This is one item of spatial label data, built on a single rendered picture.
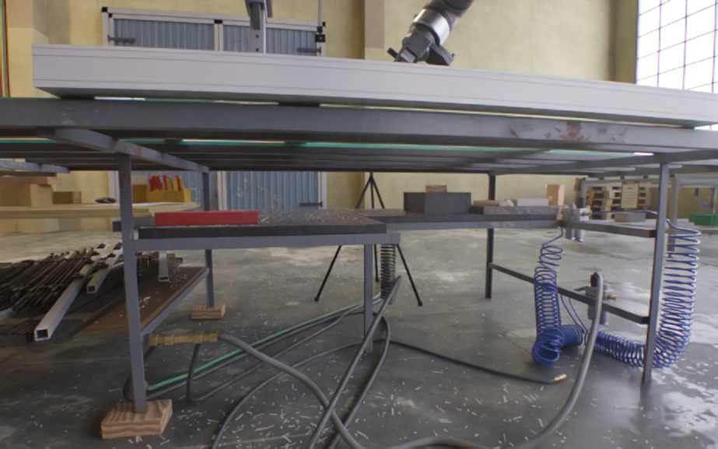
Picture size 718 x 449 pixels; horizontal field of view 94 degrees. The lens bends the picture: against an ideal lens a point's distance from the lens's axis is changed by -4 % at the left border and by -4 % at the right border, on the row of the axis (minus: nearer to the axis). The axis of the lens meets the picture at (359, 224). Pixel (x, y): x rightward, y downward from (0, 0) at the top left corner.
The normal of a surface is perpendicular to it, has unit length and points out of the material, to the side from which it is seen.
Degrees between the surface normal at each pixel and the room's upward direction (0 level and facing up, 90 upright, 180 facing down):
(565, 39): 90
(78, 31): 90
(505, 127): 90
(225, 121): 90
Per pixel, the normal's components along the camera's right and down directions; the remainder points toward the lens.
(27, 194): 0.20, 0.09
